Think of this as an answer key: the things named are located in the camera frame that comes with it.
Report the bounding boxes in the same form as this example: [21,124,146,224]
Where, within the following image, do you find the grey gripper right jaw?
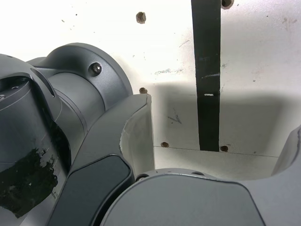
[101,124,301,226]

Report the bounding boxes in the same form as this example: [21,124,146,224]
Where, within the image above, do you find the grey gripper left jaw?
[48,93,156,226]

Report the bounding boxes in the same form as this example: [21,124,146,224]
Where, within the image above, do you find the black tape strip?
[190,0,223,153]

